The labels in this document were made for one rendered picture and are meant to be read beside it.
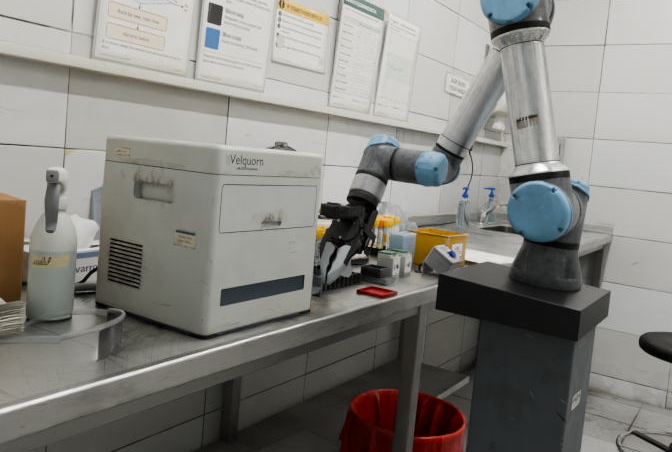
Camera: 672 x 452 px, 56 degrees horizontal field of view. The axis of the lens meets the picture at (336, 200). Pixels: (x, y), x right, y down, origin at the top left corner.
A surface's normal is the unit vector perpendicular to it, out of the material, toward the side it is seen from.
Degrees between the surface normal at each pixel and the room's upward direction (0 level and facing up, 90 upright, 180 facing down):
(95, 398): 91
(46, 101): 90
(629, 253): 90
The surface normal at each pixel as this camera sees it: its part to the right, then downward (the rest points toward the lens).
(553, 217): -0.49, 0.15
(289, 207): 0.83, 0.11
